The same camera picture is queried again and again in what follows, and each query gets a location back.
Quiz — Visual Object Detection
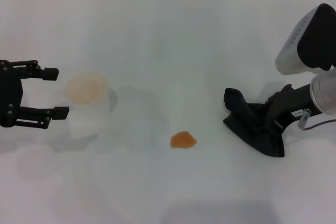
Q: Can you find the dark blue rag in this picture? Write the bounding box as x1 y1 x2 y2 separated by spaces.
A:
222 87 286 158

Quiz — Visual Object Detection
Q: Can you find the thin cable with plug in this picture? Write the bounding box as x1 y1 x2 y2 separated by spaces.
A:
298 109 336 131

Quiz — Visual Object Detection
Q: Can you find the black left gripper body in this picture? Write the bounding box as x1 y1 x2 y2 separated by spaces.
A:
0 59 24 128

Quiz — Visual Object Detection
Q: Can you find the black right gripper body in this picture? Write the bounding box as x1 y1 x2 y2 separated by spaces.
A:
267 83 315 125

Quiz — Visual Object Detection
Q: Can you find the brown water stain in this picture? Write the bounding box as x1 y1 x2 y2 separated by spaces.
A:
170 131 198 150

